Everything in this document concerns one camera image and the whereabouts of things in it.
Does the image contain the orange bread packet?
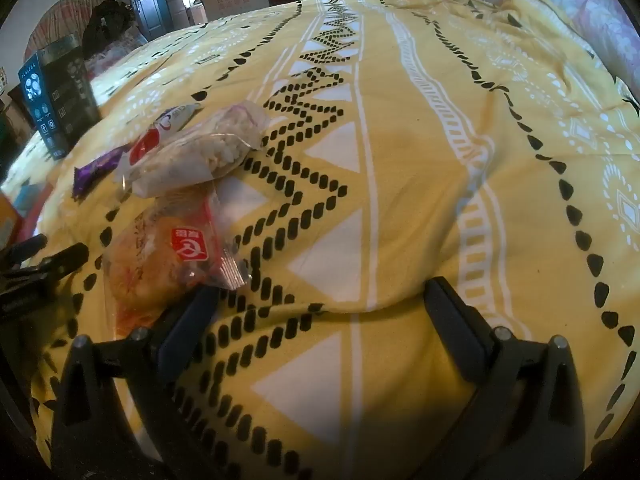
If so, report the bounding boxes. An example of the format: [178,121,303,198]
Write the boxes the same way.
[102,180,253,341]

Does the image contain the clear packet of pale balls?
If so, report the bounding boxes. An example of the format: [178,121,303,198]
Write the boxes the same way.
[116,101,271,198]

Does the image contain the yellow patterned blanket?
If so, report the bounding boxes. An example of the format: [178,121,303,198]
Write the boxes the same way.
[0,0,640,480]

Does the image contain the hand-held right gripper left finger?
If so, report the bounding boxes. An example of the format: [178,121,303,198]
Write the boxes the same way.
[50,286,221,480]

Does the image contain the room door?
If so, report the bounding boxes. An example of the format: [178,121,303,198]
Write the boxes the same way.
[120,0,198,41]

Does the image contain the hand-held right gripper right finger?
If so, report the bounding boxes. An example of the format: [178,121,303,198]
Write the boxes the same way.
[424,276,587,480]

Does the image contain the purple snack packet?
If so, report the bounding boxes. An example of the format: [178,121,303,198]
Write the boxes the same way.
[71,144,132,200]

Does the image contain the black clothing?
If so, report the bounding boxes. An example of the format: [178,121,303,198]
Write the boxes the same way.
[81,0,133,56]

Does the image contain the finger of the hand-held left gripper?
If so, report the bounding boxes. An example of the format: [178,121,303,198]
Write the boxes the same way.
[0,242,91,313]
[0,232,49,270]

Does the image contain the pink pillow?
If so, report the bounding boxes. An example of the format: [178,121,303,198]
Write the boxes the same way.
[465,0,640,91]

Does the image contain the white red round-print snack packet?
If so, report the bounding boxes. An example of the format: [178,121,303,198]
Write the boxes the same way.
[127,102,201,171]

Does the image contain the pink round cloth cover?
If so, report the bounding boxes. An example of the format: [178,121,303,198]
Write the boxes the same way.
[22,0,126,66]

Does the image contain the black cardboard box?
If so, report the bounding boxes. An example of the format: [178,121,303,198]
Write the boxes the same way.
[17,35,101,161]

